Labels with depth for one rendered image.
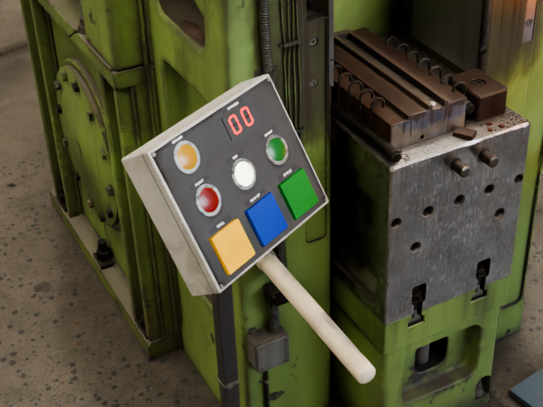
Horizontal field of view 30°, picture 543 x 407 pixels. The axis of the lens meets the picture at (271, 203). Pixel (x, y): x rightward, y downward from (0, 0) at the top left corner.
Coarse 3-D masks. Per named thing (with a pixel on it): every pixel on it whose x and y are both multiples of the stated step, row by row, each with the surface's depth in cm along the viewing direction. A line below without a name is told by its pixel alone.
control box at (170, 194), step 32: (224, 96) 189; (256, 96) 188; (192, 128) 177; (224, 128) 182; (256, 128) 187; (288, 128) 193; (128, 160) 174; (160, 160) 171; (224, 160) 181; (256, 160) 186; (288, 160) 192; (160, 192) 173; (192, 192) 175; (224, 192) 180; (256, 192) 185; (320, 192) 197; (160, 224) 177; (192, 224) 174; (224, 224) 179; (288, 224) 190; (192, 256) 176; (256, 256) 183; (192, 288) 181; (224, 288) 177
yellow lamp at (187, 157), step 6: (180, 150) 174; (186, 150) 175; (192, 150) 176; (180, 156) 174; (186, 156) 175; (192, 156) 176; (180, 162) 174; (186, 162) 174; (192, 162) 175; (186, 168) 174; (192, 168) 175
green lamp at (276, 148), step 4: (272, 140) 189; (276, 140) 190; (280, 140) 191; (272, 144) 189; (276, 144) 190; (280, 144) 190; (268, 148) 188; (272, 148) 189; (276, 148) 190; (280, 148) 190; (284, 148) 191; (272, 152) 189; (276, 152) 189; (280, 152) 190; (284, 152) 191; (272, 156) 189; (276, 156) 189; (280, 156) 190; (284, 156) 191; (276, 160) 189; (280, 160) 190
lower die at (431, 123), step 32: (352, 32) 250; (352, 64) 239; (416, 64) 237; (352, 96) 228; (384, 96) 225; (416, 96) 223; (448, 96) 224; (384, 128) 220; (416, 128) 221; (448, 128) 226
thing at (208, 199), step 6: (204, 192) 176; (210, 192) 177; (216, 192) 178; (204, 198) 176; (210, 198) 177; (216, 198) 178; (204, 204) 176; (210, 204) 177; (216, 204) 178; (204, 210) 176; (210, 210) 177
